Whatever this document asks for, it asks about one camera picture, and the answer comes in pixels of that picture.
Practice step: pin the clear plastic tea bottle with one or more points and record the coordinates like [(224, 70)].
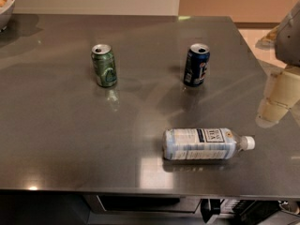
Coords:
[(204, 144)]

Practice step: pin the green soda can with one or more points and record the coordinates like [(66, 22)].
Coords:
[(104, 65)]

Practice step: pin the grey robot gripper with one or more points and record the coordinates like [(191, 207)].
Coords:
[(289, 41)]

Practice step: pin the white bowl with fruit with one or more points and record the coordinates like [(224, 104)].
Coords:
[(6, 9)]

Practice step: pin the dark equipment under counter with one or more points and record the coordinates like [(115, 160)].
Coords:
[(238, 212)]

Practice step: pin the blue pepsi can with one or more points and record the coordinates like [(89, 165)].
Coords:
[(196, 65)]

